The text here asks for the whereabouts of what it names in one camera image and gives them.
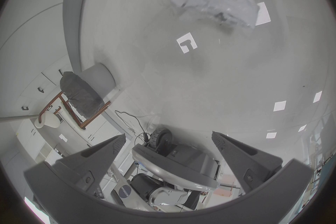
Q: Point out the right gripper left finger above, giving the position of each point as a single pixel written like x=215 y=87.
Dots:
x=99 y=157

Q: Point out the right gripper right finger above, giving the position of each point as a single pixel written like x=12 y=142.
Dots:
x=241 y=160

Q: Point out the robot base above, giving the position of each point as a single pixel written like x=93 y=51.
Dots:
x=189 y=162

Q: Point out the white trash bin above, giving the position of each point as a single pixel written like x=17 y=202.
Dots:
x=99 y=78

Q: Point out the wooden chair with cream cushion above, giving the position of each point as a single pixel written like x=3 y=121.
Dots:
x=48 y=119

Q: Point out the white wardrobe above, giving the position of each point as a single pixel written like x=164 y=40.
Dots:
x=31 y=102

